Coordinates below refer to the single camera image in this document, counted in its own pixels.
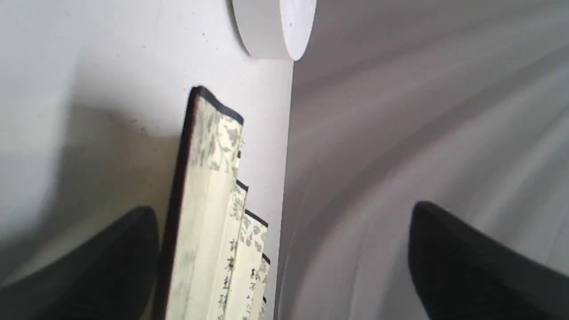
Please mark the grey backdrop cloth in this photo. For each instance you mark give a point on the grey backdrop cloth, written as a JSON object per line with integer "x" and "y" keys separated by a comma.
{"x": 460, "y": 102}

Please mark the white desk lamp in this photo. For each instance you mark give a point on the white desk lamp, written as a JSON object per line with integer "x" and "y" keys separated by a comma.
{"x": 275, "y": 29}

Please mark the folding paper fan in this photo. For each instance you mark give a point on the folding paper fan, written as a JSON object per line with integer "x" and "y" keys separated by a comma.
{"x": 213, "y": 265}

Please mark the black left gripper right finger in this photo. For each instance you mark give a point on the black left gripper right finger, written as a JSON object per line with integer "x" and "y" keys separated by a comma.
{"x": 461, "y": 274}

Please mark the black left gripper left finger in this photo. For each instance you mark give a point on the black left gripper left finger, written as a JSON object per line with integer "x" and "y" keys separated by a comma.
{"x": 109, "y": 277}

